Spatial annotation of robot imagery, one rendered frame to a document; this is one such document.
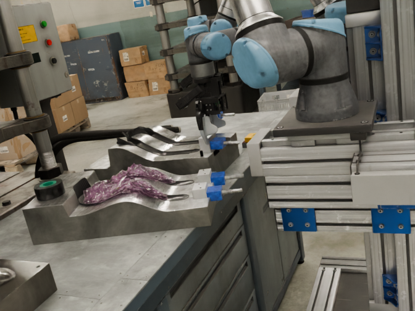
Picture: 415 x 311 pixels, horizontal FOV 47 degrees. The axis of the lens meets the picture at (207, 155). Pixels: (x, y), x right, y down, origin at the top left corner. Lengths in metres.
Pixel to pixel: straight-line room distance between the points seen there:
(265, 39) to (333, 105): 0.22
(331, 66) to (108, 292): 0.70
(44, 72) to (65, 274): 1.20
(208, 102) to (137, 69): 6.94
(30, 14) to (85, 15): 6.97
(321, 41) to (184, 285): 0.74
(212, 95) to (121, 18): 7.39
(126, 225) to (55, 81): 1.10
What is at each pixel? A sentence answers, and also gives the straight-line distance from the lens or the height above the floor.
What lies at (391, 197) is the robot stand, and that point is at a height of 0.90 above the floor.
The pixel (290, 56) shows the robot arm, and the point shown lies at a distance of 1.08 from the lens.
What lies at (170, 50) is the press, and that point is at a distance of 5.66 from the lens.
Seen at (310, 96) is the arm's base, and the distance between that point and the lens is 1.16.
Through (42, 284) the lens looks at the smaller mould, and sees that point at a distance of 1.13.
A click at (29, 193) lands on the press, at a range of 1.94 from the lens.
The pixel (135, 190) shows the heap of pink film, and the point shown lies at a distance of 1.32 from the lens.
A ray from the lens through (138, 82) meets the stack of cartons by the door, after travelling 8.42.
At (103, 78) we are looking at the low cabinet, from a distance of 8.59.
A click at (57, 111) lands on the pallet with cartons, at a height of 0.41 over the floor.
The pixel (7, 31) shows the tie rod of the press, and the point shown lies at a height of 1.37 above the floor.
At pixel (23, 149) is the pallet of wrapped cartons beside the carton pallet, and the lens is 5.43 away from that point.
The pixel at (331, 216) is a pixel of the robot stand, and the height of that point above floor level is 0.77.
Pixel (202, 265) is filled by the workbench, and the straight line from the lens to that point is 1.47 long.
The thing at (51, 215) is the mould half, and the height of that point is 0.88.
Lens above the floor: 1.35
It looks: 17 degrees down
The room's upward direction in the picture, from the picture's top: 10 degrees counter-clockwise
